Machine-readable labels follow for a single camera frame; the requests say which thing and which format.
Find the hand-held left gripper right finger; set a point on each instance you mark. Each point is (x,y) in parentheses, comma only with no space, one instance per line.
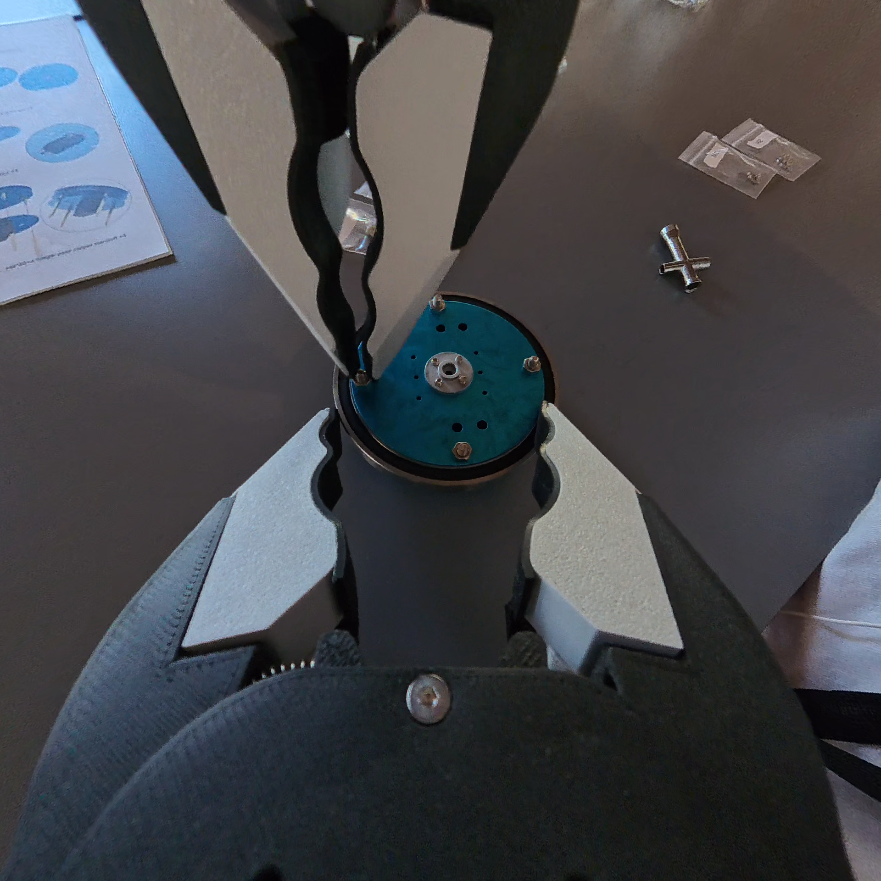
(606,564)

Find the clear bag with long screw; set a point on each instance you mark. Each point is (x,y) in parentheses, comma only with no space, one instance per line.
(358,224)

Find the printed instruction sheet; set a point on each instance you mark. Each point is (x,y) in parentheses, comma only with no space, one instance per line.
(103,206)

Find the dark grey desk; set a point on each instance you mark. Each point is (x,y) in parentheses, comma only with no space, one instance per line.
(688,413)

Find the clear bag with small nuts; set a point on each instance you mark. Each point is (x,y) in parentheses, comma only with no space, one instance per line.
(723,162)
(771,148)

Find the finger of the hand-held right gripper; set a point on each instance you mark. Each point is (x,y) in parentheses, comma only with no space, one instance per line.
(241,137)
(420,172)

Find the metal cross wrench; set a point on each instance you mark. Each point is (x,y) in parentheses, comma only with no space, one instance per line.
(681,258)

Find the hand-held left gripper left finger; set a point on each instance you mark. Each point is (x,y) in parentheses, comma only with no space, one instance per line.
(268,550)

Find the person's white shirt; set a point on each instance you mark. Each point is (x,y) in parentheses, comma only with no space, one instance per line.
(846,585)

